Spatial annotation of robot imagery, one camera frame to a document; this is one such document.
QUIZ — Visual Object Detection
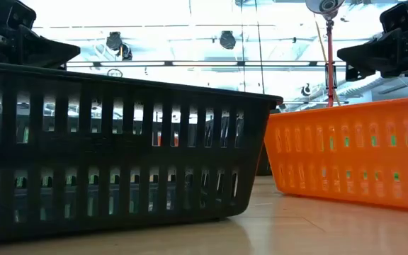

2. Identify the orange plastic slotted basket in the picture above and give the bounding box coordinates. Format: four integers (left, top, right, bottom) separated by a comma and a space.
263, 95, 408, 213

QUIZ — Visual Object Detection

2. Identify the red stand with round base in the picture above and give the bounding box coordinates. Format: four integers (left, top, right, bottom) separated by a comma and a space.
305, 0, 346, 108

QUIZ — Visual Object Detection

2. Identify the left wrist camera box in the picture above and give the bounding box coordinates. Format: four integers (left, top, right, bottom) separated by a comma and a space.
7, 0, 37, 30

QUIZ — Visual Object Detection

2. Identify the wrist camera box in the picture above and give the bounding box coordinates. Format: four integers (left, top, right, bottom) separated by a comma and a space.
7, 0, 37, 30
379, 1, 408, 35

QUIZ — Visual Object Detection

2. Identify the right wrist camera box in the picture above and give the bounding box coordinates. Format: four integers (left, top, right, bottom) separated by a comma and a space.
379, 1, 408, 35

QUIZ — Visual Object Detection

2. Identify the thin black hanging cable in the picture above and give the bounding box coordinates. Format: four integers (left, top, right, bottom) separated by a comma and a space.
241, 0, 247, 93
254, 0, 265, 95

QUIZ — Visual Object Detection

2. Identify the long overhead light rail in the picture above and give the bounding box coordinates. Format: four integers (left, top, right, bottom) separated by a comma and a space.
65, 59, 349, 69

